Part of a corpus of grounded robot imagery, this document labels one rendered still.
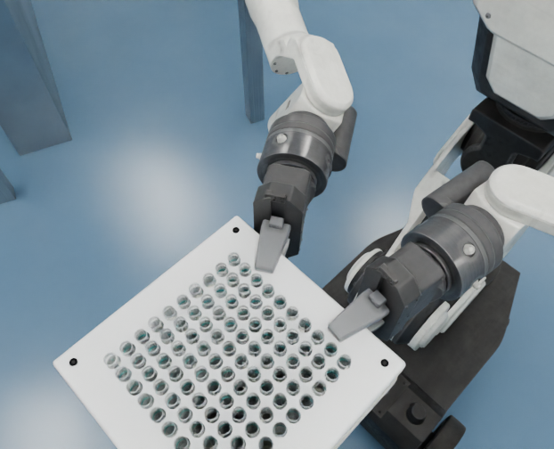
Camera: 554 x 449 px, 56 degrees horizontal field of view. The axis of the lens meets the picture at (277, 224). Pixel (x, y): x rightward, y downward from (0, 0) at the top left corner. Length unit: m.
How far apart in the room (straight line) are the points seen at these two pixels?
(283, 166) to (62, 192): 1.52
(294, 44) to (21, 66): 1.38
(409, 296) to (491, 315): 1.09
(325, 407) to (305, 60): 0.41
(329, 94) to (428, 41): 1.93
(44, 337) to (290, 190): 1.34
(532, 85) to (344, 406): 0.51
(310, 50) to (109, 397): 0.46
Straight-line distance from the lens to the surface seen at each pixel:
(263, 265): 0.56
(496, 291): 1.65
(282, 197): 0.55
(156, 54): 2.48
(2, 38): 1.91
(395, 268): 0.52
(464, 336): 1.56
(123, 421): 0.53
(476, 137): 0.99
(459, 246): 0.58
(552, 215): 0.62
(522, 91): 0.83
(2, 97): 2.05
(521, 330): 1.82
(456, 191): 0.65
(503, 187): 0.62
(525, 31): 0.77
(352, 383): 0.52
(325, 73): 0.69
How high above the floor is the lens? 1.54
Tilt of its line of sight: 57 degrees down
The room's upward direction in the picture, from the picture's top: straight up
